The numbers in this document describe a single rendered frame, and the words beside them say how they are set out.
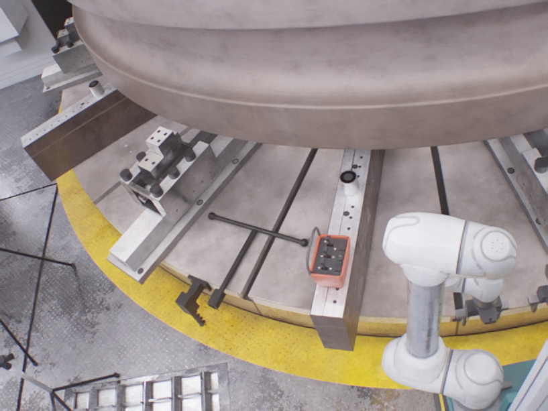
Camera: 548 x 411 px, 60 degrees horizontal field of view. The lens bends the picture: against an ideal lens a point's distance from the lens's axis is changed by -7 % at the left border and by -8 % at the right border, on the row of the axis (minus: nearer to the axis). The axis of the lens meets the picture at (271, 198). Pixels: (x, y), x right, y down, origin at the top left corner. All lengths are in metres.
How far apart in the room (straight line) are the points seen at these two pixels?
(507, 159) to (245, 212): 1.50
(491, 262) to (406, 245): 0.20
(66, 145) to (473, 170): 2.68
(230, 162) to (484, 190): 1.51
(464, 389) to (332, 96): 1.28
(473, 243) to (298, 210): 1.79
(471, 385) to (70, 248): 2.97
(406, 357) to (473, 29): 1.26
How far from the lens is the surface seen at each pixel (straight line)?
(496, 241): 1.19
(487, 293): 1.78
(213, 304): 2.66
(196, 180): 2.89
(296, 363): 2.79
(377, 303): 2.51
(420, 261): 1.24
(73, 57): 4.60
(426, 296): 1.37
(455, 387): 1.71
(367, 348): 2.76
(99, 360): 3.27
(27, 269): 4.01
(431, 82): 2.20
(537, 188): 2.51
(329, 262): 2.08
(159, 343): 3.11
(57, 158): 3.84
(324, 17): 1.91
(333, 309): 2.11
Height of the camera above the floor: 2.57
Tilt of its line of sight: 49 degrees down
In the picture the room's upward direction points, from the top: 22 degrees counter-clockwise
